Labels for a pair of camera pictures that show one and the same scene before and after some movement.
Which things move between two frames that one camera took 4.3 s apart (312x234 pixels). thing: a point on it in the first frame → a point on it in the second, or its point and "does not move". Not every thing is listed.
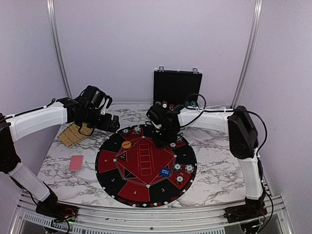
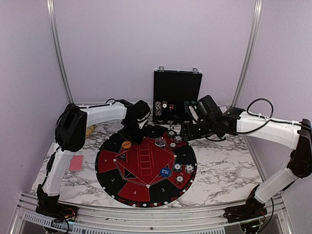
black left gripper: [105, 125] → [137, 139]
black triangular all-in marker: [123, 156] does not move
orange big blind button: [126, 145] does not move
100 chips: [179, 179] does not move
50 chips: [177, 167] does not move
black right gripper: [160, 144] → [188, 134]
